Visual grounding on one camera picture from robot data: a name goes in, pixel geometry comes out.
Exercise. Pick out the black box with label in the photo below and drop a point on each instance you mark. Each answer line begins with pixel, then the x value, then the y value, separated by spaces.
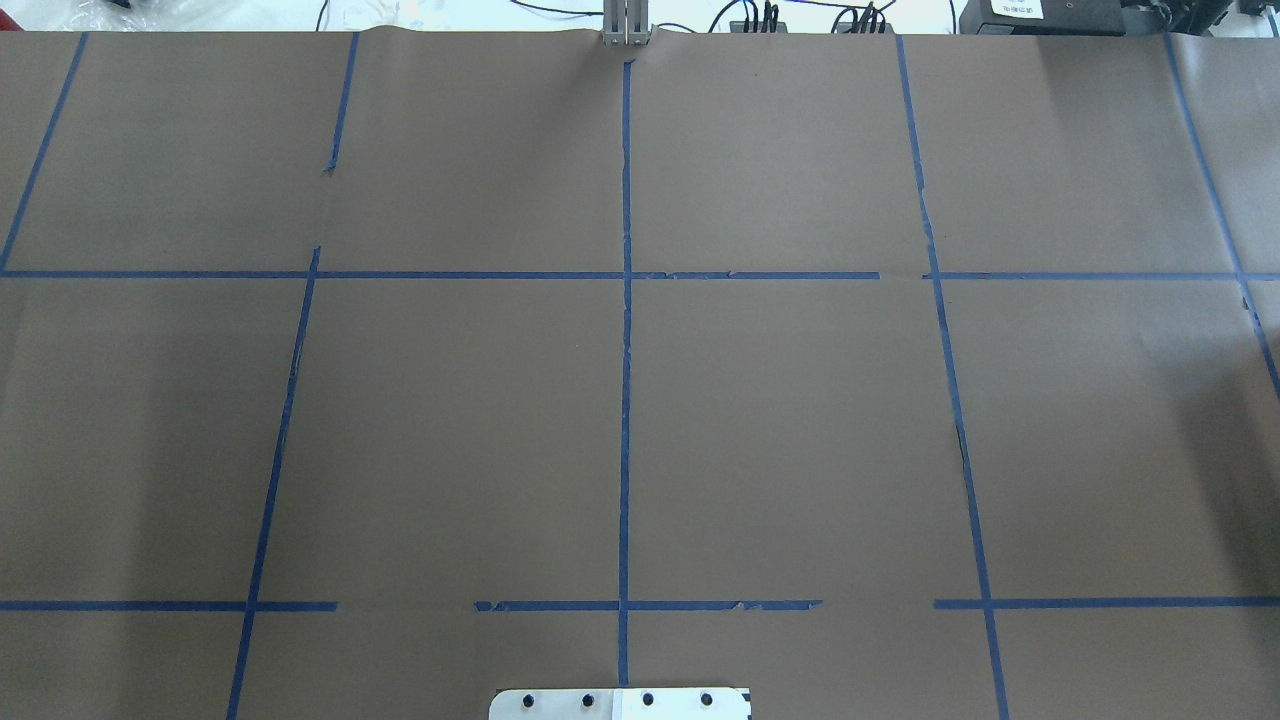
pixel 1055 18

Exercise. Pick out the black power strip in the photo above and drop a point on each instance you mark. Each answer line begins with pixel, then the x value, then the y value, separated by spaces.
pixel 758 18

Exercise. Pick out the aluminium frame post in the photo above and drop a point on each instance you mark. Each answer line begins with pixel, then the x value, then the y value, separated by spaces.
pixel 626 23

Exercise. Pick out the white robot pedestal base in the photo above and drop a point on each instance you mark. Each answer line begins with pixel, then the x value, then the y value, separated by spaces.
pixel 623 703

